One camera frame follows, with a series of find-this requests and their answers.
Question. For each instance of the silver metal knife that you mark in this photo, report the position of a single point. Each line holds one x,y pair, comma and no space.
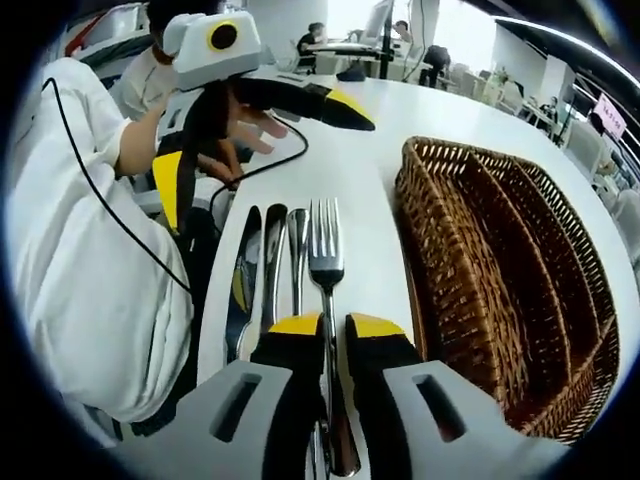
274,250
245,300

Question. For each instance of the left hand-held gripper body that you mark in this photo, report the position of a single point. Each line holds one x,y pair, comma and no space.
240,55

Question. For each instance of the person in white shirt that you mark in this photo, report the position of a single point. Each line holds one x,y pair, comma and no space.
90,275

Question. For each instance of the person's left hand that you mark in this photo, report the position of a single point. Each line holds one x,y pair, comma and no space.
250,125

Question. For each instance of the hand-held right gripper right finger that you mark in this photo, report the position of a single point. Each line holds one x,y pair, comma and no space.
380,360

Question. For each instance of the white monitor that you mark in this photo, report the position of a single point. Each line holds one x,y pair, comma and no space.
377,15

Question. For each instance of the pink hanging sign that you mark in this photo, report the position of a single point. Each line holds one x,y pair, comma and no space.
607,117

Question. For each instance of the brown wicker storage slots basket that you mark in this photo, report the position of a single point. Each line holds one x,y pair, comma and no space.
450,280

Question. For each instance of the curved ceiling light strip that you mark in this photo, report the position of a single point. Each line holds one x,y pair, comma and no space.
575,42

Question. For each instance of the black monitor stand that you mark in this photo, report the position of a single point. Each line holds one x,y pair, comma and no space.
385,50

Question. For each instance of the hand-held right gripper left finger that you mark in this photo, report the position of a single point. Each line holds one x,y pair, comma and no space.
285,360

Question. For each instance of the silver metal fork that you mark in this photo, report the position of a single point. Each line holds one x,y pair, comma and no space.
327,270
298,235

